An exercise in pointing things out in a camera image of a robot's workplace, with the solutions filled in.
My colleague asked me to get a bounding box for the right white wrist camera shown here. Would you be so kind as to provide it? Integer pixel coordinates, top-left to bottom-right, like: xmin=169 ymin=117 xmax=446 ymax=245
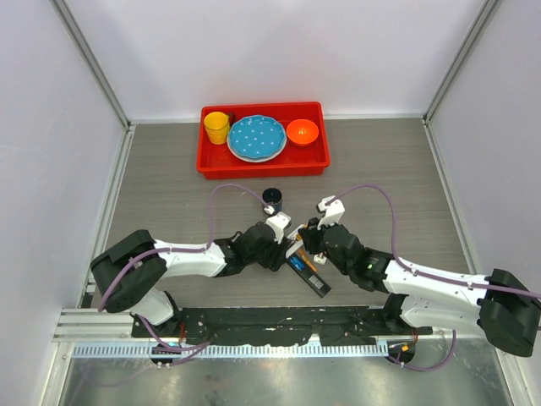
xmin=316 ymin=195 xmax=345 ymax=229

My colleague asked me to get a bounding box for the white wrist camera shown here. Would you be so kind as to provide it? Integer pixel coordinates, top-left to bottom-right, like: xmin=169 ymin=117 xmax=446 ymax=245
xmin=316 ymin=195 xmax=345 ymax=229
xmin=264 ymin=206 xmax=291 ymax=244

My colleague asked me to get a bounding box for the slotted cable duct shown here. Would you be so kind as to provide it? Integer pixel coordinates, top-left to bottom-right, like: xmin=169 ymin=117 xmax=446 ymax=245
xmin=71 ymin=341 xmax=389 ymax=359

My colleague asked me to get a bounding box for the blue polka dot plate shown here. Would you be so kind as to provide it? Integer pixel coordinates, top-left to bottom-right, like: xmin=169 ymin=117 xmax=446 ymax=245
xmin=227 ymin=115 xmax=287 ymax=163

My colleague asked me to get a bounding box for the upper blue battery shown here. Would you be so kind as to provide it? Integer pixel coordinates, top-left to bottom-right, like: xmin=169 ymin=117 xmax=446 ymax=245
xmin=291 ymin=257 xmax=303 ymax=267

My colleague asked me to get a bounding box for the dark blue round cup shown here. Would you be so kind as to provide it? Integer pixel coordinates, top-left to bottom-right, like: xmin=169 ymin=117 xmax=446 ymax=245
xmin=261 ymin=188 xmax=282 ymax=212

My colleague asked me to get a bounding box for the red plastic tray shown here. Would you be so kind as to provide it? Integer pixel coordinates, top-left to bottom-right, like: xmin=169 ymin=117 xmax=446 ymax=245
xmin=195 ymin=101 xmax=331 ymax=180

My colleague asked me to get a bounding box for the black remote control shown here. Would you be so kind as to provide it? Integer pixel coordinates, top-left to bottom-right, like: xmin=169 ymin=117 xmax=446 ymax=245
xmin=287 ymin=254 xmax=331 ymax=298

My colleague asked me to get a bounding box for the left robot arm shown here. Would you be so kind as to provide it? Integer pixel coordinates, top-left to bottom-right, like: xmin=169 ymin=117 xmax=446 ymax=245
xmin=90 ymin=222 xmax=291 ymax=337

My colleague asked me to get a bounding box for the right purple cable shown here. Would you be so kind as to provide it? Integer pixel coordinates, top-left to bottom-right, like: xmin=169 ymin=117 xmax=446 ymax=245
xmin=325 ymin=183 xmax=541 ymax=373

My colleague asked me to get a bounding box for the yellow ribbed cup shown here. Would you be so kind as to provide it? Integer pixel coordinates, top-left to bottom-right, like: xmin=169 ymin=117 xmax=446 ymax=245
xmin=203 ymin=112 xmax=235 ymax=145

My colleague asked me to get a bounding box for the orange bowl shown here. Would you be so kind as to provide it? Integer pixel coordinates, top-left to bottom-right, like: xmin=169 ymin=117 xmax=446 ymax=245
xmin=286 ymin=118 xmax=320 ymax=146

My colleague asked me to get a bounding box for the lower blue battery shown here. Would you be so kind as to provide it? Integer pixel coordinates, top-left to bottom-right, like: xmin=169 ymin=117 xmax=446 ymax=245
xmin=292 ymin=261 xmax=304 ymax=272

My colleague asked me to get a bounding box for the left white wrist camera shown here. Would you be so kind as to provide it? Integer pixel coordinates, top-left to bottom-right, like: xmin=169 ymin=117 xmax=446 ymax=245
xmin=264 ymin=206 xmax=291 ymax=244

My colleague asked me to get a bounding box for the slim white remote control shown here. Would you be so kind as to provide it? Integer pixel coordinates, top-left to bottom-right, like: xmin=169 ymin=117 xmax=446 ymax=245
xmin=313 ymin=253 xmax=327 ymax=266

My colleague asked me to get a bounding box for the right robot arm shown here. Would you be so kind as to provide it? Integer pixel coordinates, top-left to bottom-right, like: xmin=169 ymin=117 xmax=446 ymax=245
xmin=298 ymin=218 xmax=540 ymax=358

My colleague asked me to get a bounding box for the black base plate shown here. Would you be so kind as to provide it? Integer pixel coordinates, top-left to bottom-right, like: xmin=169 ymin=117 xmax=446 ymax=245
xmin=153 ymin=306 xmax=433 ymax=347

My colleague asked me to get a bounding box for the blue battery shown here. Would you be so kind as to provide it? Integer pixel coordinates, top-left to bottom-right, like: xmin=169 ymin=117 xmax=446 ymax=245
xmin=292 ymin=261 xmax=304 ymax=272
xmin=291 ymin=257 xmax=303 ymax=267

